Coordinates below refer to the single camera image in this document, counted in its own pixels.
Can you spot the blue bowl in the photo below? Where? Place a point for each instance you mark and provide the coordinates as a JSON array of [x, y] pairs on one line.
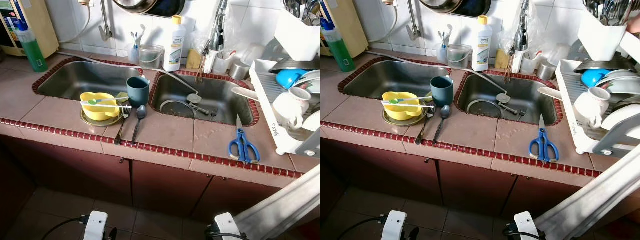
[[592, 78], [286, 79]]

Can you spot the steel cup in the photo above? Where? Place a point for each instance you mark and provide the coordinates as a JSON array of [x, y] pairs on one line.
[[239, 71], [546, 71]]

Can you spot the white ceramic mug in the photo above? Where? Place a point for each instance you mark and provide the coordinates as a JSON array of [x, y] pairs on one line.
[[292, 107], [592, 107]]

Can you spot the round steel bowl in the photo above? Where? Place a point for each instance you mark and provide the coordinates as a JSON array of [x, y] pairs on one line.
[[481, 111], [175, 112]]

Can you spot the round steel plate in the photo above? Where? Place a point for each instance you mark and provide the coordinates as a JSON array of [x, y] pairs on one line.
[[419, 121], [117, 122]]

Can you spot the metal wall tap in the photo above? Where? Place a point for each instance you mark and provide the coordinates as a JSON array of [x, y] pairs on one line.
[[105, 30], [413, 31]]

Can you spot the white plastic dish rack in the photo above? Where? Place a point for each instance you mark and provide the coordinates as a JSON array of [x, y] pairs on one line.
[[572, 115], [270, 115]]

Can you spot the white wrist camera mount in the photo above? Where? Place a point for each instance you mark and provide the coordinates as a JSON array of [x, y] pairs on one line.
[[393, 225], [95, 225], [526, 225], [227, 225]]

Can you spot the white utensil cup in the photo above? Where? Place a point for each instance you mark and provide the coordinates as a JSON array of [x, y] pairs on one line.
[[527, 64], [220, 64]]

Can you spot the teal plastic mug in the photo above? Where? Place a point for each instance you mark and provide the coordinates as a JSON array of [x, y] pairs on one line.
[[442, 95], [137, 95]]

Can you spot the clear toothbrush cup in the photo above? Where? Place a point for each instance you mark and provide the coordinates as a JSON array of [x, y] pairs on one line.
[[133, 55], [442, 55]]

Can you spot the clear plastic bucket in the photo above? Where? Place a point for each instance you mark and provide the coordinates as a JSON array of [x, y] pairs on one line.
[[151, 57], [458, 57]]

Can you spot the white plastic cutlery holder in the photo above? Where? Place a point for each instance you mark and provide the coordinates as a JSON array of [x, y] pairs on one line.
[[600, 40], [297, 37]]

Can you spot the beige water ionizer machine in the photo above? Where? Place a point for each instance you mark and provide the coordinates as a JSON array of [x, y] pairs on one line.
[[352, 25], [42, 25]]

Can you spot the blue toothbrush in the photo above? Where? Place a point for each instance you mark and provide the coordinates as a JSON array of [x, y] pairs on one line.
[[442, 40], [135, 40]]

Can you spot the steel sink strainer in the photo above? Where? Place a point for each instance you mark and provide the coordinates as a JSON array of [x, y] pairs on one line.
[[194, 98], [502, 98]]

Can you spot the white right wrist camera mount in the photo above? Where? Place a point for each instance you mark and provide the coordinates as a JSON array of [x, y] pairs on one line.
[[526, 225], [227, 225]]

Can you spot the green liquid bottle blue cap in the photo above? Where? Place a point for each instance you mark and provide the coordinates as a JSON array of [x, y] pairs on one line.
[[342, 52], [34, 52]]

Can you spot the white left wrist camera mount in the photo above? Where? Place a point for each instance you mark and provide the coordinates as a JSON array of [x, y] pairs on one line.
[[393, 225], [95, 225]]

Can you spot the steel fork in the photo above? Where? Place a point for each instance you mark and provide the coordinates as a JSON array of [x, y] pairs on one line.
[[422, 134], [120, 135]]

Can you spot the white detergent bottle yellow cap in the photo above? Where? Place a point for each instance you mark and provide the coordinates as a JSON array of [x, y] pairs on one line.
[[481, 47], [174, 47]]

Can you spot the dark red cabinet door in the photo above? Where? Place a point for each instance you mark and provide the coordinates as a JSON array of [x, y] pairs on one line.
[[380, 167], [475, 185], [170, 185], [65, 170], [230, 197], [540, 195]]

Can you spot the chrome sink faucet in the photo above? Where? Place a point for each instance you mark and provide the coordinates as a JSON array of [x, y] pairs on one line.
[[523, 35], [218, 35]]

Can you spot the thick yellow sponge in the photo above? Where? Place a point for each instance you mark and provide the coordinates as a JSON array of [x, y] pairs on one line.
[[194, 60], [502, 60]]

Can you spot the white ionizer tube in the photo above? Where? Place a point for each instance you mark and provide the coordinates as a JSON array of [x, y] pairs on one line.
[[88, 17]]

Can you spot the hanging steel pan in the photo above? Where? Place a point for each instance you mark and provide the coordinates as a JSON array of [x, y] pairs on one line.
[[150, 6], [455, 6]]

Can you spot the steel spoon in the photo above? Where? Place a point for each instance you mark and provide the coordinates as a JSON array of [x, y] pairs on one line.
[[445, 111], [141, 111]]

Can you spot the white plate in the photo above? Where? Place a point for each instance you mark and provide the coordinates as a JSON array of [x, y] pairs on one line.
[[622, 85], [310, 82]]

